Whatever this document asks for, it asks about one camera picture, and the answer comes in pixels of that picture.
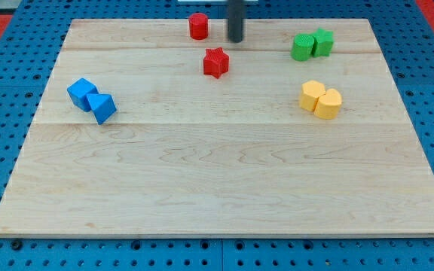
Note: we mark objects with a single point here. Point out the red cylinder block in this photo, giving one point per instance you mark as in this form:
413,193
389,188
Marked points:
198,26

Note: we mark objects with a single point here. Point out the light wooden board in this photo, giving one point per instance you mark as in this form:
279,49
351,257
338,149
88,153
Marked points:
187,155

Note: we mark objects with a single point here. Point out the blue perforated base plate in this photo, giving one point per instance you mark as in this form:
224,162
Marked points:
28,50

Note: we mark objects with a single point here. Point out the green star block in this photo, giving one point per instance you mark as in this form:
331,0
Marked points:
323,42

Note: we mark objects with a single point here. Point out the red star block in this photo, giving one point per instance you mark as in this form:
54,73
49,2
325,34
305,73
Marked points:
215,62

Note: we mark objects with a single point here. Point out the yellow hexagon block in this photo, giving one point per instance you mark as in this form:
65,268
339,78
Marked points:
310,93

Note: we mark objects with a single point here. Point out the green cylinder block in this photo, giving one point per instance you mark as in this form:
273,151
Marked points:
302,46

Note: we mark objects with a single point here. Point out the blue cube block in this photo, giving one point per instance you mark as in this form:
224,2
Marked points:
78,92

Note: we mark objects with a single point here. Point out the blue triangle block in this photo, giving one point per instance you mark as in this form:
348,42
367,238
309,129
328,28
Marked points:
102,106

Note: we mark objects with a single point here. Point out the yellow heart block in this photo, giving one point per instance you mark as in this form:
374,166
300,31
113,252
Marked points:
328,105

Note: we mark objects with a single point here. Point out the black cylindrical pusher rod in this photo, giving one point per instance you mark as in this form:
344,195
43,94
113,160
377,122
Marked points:
235,20

